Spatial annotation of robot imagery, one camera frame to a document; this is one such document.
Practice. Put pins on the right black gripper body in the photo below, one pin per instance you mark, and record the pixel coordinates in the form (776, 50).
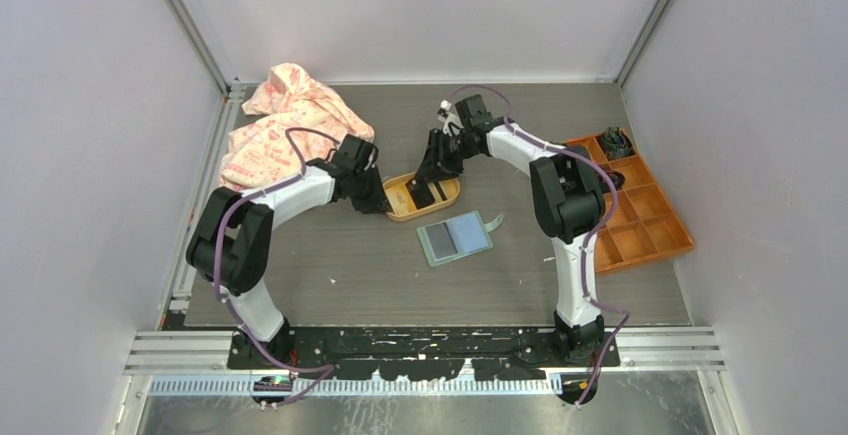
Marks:
(444, 146)

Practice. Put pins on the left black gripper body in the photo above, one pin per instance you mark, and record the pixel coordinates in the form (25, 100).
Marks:
(368, 195)

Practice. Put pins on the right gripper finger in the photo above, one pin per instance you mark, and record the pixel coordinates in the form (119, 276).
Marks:
(428, 167)
(450, 167)

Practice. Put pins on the black credit card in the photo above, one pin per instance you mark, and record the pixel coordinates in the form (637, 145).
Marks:
(424, 196)

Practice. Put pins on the yellow oval tray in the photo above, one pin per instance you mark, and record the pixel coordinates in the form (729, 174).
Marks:
(409, 200)

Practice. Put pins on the green card holder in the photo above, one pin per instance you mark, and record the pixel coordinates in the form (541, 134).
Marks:
(470, 232)

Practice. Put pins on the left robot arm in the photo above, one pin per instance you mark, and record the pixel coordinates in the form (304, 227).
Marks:
(230, 245)

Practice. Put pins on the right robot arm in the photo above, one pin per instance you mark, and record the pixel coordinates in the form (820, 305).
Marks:
(568, 203)

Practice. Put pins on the pink patterned cloth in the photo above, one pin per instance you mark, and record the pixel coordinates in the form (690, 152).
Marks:
(296, 118)

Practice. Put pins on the dark rolled item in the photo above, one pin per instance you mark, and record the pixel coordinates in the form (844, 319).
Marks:
(613, 180)
(615, 143)

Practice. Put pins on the orange compartment organizer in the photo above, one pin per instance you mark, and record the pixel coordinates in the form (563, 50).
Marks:
(645, 228)

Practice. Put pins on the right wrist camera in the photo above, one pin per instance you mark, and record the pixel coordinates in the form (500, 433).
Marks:
(451, 123)

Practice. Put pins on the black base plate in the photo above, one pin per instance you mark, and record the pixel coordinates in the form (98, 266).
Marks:
(496, 353)

